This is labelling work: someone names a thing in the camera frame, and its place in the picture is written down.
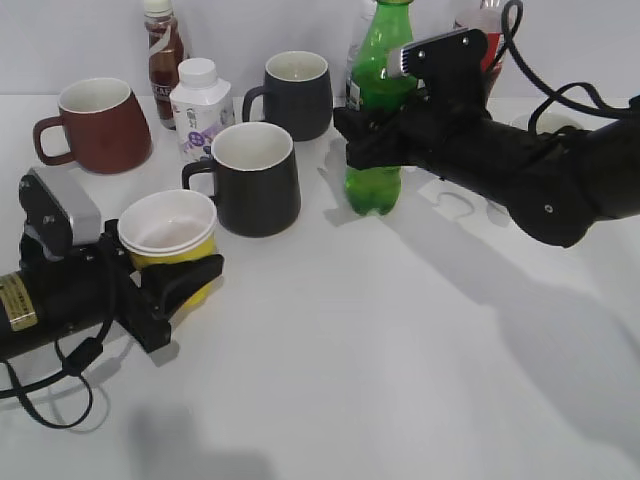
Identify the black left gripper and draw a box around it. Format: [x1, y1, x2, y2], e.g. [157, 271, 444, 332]
[84, 232, 224, 354]

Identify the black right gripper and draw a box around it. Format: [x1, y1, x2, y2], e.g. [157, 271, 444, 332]
[333, 94, 500, 185]

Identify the green plastic soda bottle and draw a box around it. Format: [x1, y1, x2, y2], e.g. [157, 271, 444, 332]
[345, 1, 418, 216]

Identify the yellow paper cup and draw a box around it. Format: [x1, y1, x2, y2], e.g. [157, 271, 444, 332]
[117, 188, 219, 307]

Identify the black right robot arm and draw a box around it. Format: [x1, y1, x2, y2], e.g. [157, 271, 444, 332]
[333, 82, 639, 248]

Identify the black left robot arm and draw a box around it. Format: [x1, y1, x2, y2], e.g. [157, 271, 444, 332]
[1, 233, 224, 359]

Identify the rear dark grey mug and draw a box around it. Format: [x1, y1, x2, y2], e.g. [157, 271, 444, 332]
[242, 51, 333, 142]

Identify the front black mug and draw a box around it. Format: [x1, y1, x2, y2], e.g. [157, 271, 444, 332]
[181, 122, 301, 238]

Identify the clear water bottle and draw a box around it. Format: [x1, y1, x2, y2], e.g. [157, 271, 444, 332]
[345, 0, 377, 106]

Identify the brown ceramic mug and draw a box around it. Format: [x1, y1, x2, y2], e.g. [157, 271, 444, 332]
[32, 77, 152, 175]

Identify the cola bottle red label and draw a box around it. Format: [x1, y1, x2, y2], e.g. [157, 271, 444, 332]
[454, 1, 506, 98]

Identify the white ceramic mug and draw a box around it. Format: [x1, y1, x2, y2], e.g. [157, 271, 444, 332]
[510, 112, 583, 134]

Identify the white milk bottle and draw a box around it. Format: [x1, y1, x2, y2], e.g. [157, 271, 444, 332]
[170, 58, 235, 163]

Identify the brown coffee drink bottle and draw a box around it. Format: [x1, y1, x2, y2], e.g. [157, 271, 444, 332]
[143, 0, 189, 130]

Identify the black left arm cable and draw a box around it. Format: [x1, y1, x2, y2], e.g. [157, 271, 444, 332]
[0, 319, 119, 429]

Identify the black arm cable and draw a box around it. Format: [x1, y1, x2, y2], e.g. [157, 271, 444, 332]
[492, 0, 634, 136]
[0, 319, 119, 429]

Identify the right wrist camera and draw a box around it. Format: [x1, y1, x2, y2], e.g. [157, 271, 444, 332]
[386, 28, 489, 93]

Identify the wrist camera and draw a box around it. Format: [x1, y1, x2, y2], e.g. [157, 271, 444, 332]
[19, 167, 102, 259]
[386, 28, 489, 93]

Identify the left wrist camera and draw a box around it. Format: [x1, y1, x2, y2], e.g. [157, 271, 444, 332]
[19, 167, 102, 259]

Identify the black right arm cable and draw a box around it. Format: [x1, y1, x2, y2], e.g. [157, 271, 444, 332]
[492, 0, 634, 136]

